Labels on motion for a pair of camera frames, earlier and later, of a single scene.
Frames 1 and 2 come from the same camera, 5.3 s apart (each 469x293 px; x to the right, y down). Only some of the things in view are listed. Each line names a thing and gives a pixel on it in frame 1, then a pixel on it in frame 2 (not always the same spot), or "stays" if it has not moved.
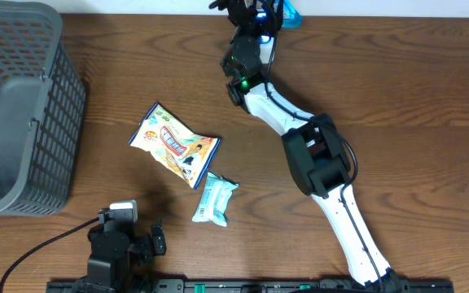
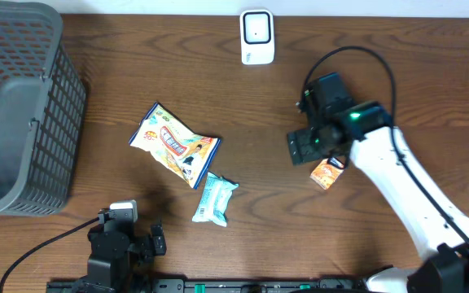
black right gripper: [265, 21] to [300, 150]
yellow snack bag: [166, 137] stays
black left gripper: [148, 251] stays
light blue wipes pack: [218, 190] stays
